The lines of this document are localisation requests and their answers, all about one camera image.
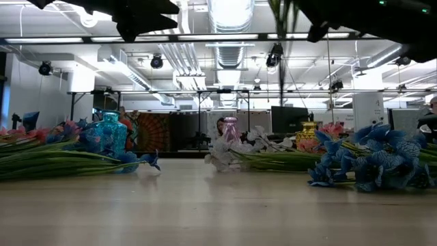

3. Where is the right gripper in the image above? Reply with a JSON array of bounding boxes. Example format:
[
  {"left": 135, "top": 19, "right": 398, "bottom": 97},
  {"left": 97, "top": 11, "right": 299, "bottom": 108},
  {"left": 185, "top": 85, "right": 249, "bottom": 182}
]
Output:
[{"left": 293, "top": 0, "right": 437, "bottom": 45}]

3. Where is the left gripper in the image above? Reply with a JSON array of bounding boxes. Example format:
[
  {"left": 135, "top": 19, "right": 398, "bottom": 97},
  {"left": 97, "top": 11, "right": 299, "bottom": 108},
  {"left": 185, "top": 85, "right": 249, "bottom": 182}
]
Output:
[{"left": 61, "top": 0, "right": 180, "bottom": 44}]

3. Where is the blue artificial flower bunch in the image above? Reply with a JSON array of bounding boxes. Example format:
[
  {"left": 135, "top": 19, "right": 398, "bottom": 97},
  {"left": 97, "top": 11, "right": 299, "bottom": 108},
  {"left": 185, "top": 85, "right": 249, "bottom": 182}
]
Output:
[
  {"left": 0, "top": 118, "right": 161, "bottom": 182},
  {"left": 307, "top": 122, "right": 437, "bottom": 193}
]

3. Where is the amber gold glass vase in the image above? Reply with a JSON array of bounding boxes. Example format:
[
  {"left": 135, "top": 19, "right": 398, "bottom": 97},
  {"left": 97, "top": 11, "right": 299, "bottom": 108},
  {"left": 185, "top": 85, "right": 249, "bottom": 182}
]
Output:
[{"left": 295, "top": 121, "right": 318, "bottom": 146}]

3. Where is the teal glass vase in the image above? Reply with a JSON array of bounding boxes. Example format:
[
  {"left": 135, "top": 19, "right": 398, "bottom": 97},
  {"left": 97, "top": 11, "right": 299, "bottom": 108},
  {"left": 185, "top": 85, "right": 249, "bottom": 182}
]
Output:
[{"left": 91, "top": 109, "right": 128, "bottom": 156}]

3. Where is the pink glass vase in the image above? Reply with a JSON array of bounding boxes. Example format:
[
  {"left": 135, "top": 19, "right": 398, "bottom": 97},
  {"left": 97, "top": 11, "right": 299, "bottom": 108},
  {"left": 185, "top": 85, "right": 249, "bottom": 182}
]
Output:
[{"left": 221, "top": 116, "right": 242, "bottom": 144}]

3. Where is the white ceiling pipe bundle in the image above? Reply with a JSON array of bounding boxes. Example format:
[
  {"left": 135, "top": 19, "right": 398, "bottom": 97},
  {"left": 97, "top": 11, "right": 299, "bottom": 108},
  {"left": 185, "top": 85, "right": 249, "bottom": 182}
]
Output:
[{"left": 158, "top": 42, "right": 208, "bottom": 92}]

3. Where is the white cabinet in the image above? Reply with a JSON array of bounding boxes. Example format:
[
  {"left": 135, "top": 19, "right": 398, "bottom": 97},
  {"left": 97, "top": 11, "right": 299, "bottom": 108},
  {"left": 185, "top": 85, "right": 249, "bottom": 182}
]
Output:
[{"left": 352, "top": 92, "right": 386, "bottom": 133}]

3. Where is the black computer monitor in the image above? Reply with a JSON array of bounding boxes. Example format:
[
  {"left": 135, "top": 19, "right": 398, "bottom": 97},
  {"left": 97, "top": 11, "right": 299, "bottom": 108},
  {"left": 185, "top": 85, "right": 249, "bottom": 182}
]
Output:
[{"left": 271, "top": 105, "right": 310, "bottom": 135}]

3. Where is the orange mandala tapestry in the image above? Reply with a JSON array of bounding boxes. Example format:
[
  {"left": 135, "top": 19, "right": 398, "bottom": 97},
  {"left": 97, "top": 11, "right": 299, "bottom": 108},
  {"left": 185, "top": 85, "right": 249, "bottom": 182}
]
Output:
[{"left": 136, "top": 112, "right": 171, "bottom": 152}]

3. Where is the black partition panel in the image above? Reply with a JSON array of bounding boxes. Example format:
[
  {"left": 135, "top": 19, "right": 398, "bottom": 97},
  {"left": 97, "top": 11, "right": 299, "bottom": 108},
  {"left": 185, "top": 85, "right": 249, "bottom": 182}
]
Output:
[{"left": 169, "top": 112, "right": 209, "bottom": 152}]

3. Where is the person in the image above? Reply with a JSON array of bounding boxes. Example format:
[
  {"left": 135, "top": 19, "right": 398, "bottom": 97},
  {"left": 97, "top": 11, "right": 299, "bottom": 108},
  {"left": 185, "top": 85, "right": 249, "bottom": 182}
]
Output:
[
  {"left": 215, "top": 117, "right": 226, "bottom": 137},
  {"left": 118, "top": 106, "right": 135, "bottom": 151},
  {"left": 417, "top": 96, "right": 437, "bottom": 143}
]

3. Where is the grey partition panel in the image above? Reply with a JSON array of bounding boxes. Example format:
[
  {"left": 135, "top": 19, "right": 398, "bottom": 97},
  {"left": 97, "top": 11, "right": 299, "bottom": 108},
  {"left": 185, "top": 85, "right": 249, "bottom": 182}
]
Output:
[{"left": 387, "top": 108, "right": 423, "bottom": 133}]

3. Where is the blue screen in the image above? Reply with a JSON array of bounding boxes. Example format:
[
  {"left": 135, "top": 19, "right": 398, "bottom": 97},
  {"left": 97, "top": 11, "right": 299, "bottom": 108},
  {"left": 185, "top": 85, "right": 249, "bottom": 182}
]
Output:
[{"left": 22, "top": 111, "right": 40, "bottom": 133}]

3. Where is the thin hanging cable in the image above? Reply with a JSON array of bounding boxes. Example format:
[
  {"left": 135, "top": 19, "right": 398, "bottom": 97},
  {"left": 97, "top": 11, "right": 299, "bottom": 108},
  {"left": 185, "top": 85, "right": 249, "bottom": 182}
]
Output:
[{"left": 326, "top": 33, "right": 334, "bottom": 124}]

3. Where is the grey round air duct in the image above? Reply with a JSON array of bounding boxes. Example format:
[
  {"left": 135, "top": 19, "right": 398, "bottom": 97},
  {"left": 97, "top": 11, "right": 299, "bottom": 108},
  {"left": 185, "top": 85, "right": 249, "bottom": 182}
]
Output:
[{"left": 367, "top": 44, "right": 410, "bottom": 69}]

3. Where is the black frame workstation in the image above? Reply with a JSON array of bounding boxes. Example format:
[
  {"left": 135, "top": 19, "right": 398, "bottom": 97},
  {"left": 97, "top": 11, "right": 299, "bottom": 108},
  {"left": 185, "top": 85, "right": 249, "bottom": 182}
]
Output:
[{"left": 67, "top": 88, "right": 252, "bottom": 153}]

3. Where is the black aluminium table frame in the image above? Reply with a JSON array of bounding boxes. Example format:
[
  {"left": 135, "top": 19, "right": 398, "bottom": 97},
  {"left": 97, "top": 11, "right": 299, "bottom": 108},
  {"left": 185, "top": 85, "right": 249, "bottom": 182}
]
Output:
[{"left": 122, "top": 151, "right": 210, "bottom": 159}]

